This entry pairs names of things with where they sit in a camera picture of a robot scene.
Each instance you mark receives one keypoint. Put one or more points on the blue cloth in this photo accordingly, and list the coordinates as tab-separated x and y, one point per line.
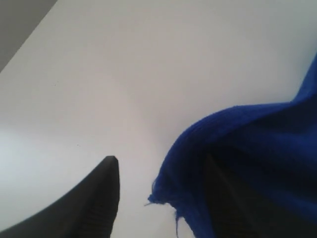
268	154

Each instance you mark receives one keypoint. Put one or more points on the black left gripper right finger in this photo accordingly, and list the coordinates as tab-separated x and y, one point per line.
227	217

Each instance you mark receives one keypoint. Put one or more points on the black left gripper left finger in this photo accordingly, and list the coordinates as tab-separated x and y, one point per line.
86	211

